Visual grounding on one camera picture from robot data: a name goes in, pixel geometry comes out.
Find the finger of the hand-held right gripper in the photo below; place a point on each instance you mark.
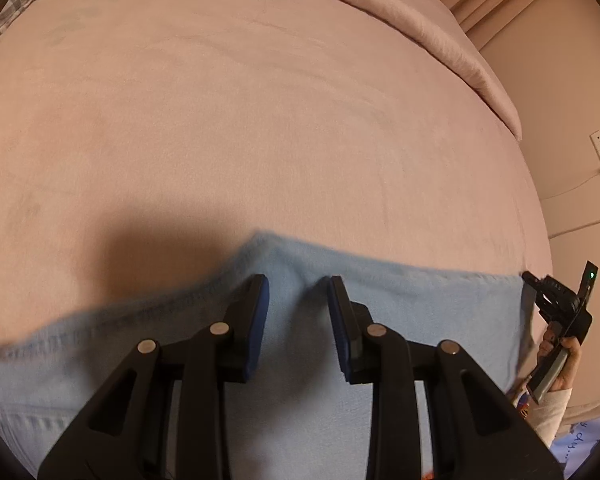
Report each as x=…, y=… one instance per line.
x=532, y=278

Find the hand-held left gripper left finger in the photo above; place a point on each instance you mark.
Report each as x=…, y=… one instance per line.
x=259, y=320

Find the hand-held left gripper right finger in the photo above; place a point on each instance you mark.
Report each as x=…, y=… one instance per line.
x=337, y=325

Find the light blue denim pants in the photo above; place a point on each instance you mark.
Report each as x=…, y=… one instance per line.
x=300, y=410

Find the person's right forearm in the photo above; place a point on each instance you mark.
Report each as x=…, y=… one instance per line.
x=550, y=416

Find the person's right hand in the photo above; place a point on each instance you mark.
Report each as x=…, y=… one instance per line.
x=569, y=365

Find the lilac printed cloth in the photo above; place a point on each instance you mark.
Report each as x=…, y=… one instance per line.
x=580, y=437

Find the pink bed sheet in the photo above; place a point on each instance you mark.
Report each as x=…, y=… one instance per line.
x=230, y=135

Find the pink quilt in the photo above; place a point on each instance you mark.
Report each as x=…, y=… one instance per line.
x=430, y=25

